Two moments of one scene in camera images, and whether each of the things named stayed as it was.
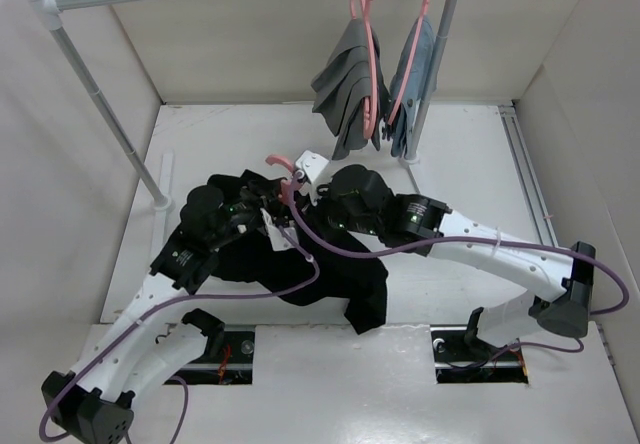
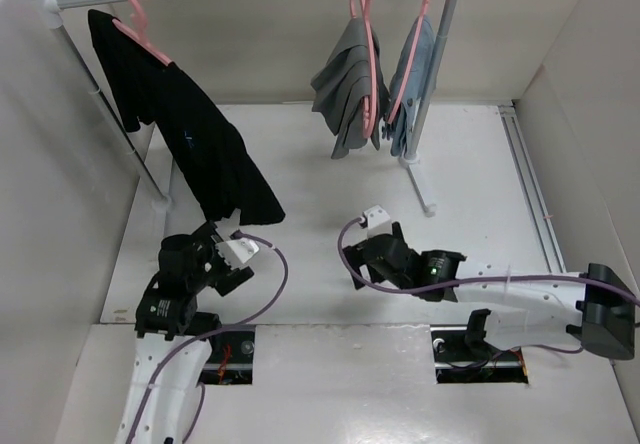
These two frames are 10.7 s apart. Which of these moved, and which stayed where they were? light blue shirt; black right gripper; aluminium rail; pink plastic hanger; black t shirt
Moved: black t shirt; black right gripper; pink plastic hanger
Stayed: aluminium rail; light blue shirt
